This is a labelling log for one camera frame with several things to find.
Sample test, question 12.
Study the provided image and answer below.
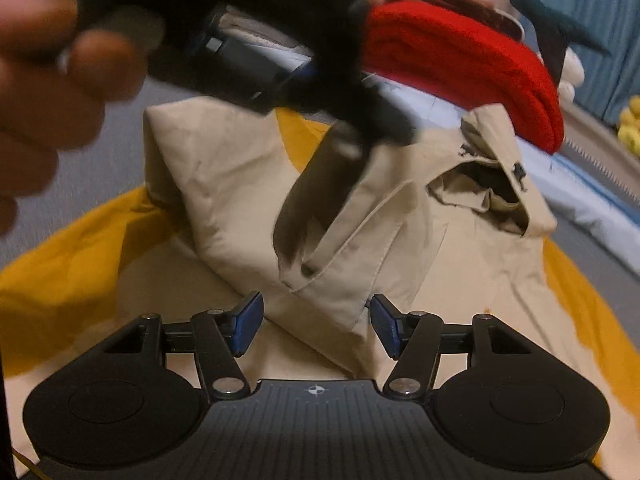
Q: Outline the white plush toy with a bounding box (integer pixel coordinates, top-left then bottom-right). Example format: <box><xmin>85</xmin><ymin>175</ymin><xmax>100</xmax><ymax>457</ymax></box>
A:
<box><xmin>558</xmin><ymin>48</ymin><xmax>586</xmax><ymax>103</ymax></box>

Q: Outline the beige coat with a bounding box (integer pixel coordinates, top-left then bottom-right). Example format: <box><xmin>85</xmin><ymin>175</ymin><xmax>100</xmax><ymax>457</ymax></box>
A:
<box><xmin>8</xmin><ymin>95</ymin><xmax>640</xmax><ymax>480</ymax></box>

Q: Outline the yellow plush toy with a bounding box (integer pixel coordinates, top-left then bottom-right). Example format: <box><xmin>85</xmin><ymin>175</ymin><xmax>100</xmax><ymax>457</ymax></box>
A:
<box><xmin>617</xmin><ymin>94</ymin><xmax>640</xmax><ymax>157</ymax></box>

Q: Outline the blue curtain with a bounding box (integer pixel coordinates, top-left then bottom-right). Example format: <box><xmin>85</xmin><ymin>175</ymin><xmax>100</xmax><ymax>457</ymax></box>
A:
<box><xmin>541</xmin><ymin>0</ymin><xmax>640</xmax><ymax>125</ymax></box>

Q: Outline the red knit blanket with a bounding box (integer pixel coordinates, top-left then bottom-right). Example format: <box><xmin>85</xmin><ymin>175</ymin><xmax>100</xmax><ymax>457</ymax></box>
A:
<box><xmin>362</xmin><ymin>0</ymin><xmax>564</xmax><ymax>154</ymax></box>

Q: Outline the yellow garment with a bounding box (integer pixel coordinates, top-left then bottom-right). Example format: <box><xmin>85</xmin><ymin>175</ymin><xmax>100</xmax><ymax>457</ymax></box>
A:
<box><xmin>0</xmin><ymin>106</ymin><xmax>640</xmax><ymax>416</ymax></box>

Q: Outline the dark teal garment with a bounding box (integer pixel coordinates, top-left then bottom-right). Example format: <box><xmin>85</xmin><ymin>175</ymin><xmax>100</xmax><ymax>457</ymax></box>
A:
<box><xmin>510</xmin><ymin>0</ymin><xmax>611</xmax><ymax>86</ymax></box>

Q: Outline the person's left hand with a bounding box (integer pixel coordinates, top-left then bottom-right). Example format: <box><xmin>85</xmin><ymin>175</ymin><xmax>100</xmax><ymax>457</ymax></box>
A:
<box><xmin>1</xmin><ymin>0</ymin><xmax>146</xmax><ymax>232</ymax></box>

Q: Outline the light blue folded sheet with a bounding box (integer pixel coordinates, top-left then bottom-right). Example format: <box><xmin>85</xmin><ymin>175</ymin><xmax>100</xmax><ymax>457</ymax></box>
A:
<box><xmin>367</xmin><ymin>74</ymin><xmax>639</xmax><ymax>269</ymax></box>

